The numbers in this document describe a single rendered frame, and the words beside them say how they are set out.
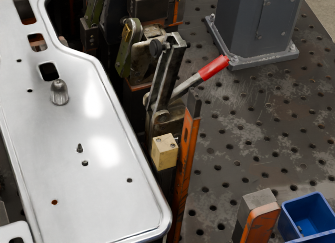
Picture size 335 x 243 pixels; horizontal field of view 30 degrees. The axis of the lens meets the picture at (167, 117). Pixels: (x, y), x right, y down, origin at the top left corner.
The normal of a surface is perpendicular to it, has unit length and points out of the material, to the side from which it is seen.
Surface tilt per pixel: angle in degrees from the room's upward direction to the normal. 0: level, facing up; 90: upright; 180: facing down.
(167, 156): 90
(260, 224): 90
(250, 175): 0
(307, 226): 0
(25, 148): 0
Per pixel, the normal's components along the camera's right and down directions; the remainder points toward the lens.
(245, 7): -0.45, 0.65
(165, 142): 0.07, -0.65
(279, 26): 0.31, 0.74
